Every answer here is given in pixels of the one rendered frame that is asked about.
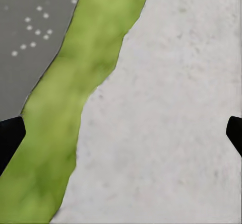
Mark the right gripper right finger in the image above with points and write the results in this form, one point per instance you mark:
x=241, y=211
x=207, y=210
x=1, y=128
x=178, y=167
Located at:
x=234, y=132

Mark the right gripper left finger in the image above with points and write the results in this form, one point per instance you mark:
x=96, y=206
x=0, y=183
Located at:
x=12, y=132

